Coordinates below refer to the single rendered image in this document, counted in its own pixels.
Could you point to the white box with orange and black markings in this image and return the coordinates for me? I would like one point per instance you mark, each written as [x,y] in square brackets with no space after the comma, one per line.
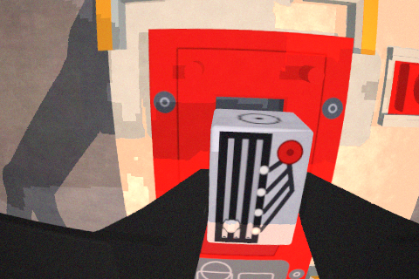
[258,166]

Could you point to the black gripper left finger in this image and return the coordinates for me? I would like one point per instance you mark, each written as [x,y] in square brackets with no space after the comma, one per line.
[163,240]

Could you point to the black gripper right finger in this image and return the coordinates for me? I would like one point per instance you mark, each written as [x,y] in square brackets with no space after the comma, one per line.
[351,238]

